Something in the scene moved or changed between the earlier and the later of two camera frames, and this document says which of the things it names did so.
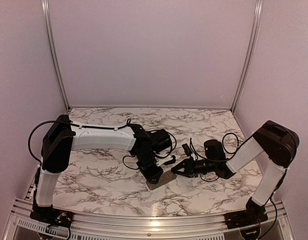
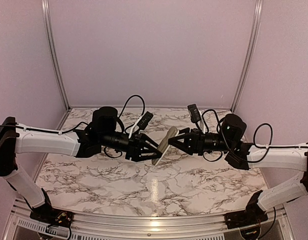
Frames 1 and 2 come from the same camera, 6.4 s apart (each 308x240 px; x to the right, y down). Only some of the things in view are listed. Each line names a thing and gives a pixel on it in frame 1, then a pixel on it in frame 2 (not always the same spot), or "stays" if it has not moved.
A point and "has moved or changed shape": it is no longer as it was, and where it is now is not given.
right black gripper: [189, 168] → [194, 141]
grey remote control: [165, 177] has moved or changed shape
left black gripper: [150, 175] → [134, 151]
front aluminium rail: [20, 225] stays
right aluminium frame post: [258, 8] stays
